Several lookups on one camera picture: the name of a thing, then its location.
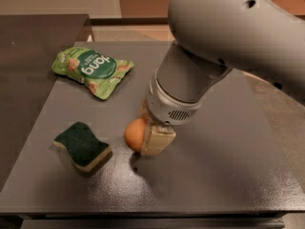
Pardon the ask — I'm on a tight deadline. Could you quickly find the green snack bag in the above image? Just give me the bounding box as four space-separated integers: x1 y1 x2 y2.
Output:
51 47 134 100

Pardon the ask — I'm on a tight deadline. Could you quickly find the dark side table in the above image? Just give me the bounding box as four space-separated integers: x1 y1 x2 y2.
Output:
0 14 92 190

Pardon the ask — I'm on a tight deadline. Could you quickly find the green and yellow sponge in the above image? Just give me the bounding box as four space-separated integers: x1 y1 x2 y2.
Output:
53 122 112 173

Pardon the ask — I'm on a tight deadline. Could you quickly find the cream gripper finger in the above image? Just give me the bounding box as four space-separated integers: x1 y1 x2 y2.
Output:
140 122 176 156
137 100 150 120

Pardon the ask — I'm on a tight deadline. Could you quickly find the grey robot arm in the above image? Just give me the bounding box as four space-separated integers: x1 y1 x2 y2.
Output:
140 0 305 156

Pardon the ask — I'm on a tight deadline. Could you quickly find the orange fruit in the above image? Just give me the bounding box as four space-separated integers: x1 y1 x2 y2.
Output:
124 118 147 153

